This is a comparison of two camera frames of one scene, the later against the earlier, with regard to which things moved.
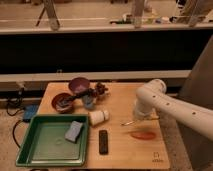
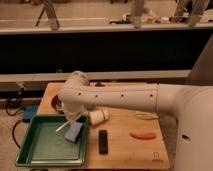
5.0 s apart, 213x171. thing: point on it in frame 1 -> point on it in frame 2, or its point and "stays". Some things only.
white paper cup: (98, 117) stays
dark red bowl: (63, 103) stays
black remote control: (103, 142) stays
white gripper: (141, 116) -> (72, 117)
